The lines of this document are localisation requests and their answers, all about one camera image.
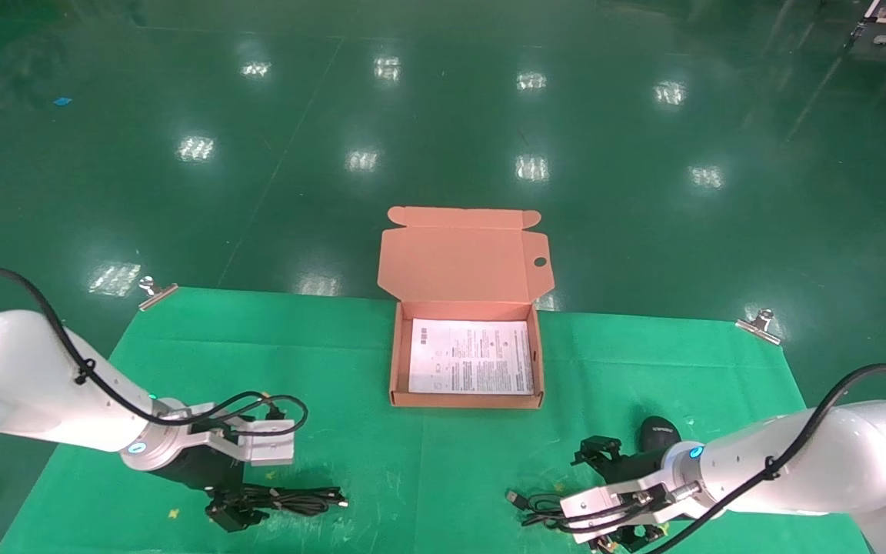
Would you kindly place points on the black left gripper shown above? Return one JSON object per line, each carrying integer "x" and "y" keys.
{"x": 204, "y": 469}

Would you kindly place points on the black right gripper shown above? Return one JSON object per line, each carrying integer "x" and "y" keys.
{"x": 639, "y": 469}

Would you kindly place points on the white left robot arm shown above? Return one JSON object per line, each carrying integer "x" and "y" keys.
{"x": 12, "y": 369}

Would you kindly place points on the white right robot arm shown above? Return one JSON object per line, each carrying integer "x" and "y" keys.
{"x": 835, "y": 454}

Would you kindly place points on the black computer mouse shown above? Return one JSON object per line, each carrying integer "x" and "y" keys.
{"x": 658, "y": 435}

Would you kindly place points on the orange cardboard box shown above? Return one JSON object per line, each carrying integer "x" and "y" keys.
{"x": 454, "y": 261}

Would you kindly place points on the white printed instruction sheet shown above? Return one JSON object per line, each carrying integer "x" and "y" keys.
{"x": 470, "y": 358}

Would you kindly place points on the metal binder clip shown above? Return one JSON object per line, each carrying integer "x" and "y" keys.
{"x": 158, "y": 296}
{"x": 757, "y": 326}

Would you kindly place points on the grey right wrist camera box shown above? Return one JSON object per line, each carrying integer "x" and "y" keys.
{"x": 589, "y": 508}

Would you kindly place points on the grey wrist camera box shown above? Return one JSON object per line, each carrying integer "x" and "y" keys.
{"x": 270, "y": 446}
{"x": 589, "y": 508}

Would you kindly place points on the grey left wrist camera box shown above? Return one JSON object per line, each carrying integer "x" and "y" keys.
{"x": 270, "y": 446}

